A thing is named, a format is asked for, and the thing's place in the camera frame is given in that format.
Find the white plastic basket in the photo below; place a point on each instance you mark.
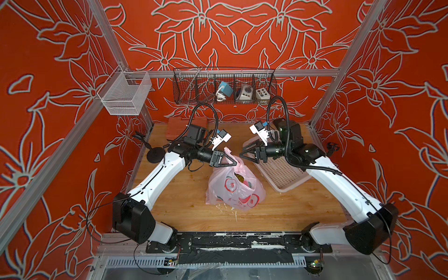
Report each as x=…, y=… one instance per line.
x=282, y=176

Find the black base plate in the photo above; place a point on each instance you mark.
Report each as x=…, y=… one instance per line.
x=235, y=248

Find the black wire wall basket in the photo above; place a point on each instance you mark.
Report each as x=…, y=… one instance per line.
x=198, y=84

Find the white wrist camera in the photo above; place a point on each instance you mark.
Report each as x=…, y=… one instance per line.
x=260, y=128
x=221, y=136

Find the yellow pineapple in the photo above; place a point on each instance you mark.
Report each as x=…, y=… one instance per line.
x=240, y=178

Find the clear wire wall basket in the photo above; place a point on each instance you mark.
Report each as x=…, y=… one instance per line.
x=125, y=93

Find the right black round stand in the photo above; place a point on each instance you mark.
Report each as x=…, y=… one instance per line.
x=332, y=148

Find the blue white device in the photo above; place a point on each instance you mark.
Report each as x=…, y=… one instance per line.
x=223, y=92

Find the pink plastic bag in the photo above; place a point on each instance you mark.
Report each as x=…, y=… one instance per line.
x=224, y=187

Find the white knob device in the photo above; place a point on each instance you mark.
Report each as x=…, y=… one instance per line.
x=245, y=93

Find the left black round stand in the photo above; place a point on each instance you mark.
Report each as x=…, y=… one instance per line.
x=154, y=155

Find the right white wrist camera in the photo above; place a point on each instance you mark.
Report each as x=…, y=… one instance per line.
x=260, y=128

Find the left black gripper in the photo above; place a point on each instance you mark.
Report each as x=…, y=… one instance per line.
x=219, y=155

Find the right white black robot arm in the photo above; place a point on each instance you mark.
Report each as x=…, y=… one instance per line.
x=372, y=222

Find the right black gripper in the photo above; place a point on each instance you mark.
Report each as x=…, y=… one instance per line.
x=259, y=156

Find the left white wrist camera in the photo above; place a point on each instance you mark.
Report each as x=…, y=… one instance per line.
x=221, y=136

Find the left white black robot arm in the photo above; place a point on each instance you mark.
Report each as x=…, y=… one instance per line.
x=132, y=211

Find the black round stand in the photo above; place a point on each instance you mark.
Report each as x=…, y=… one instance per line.
x=332, y=148
x=154, y=155

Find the white button box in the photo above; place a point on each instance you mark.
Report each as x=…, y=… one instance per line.
x=262, y=95

